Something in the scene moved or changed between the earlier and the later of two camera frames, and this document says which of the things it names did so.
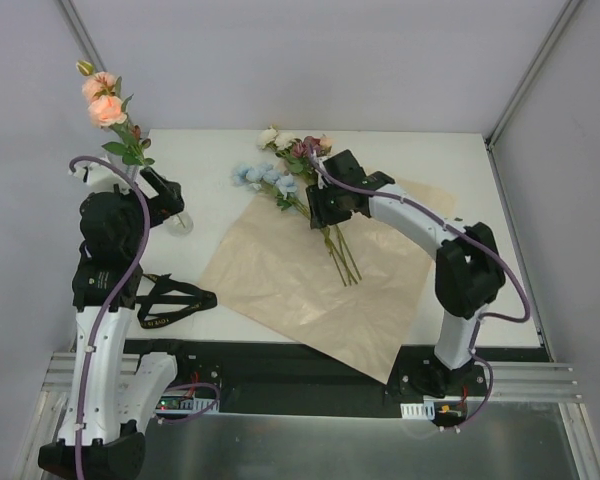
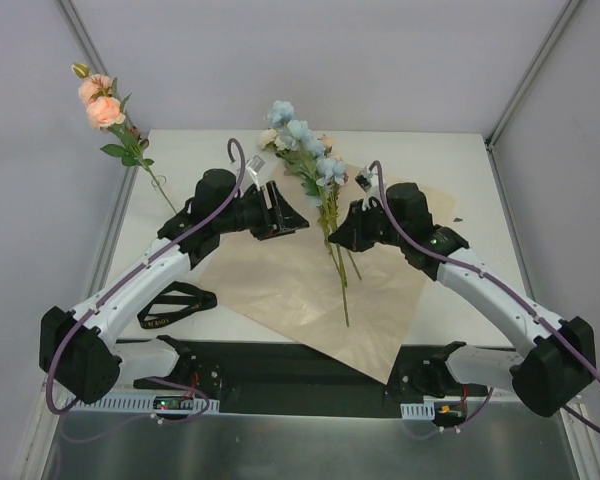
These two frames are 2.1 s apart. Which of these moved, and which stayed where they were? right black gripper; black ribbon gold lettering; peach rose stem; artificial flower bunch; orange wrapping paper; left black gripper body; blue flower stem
Moved: artificial flower bunch; left black gripper body; right black gripper; blue flower stem
Stayed: peach rose stem; black ribbon gold lettering; orange wrapping paper
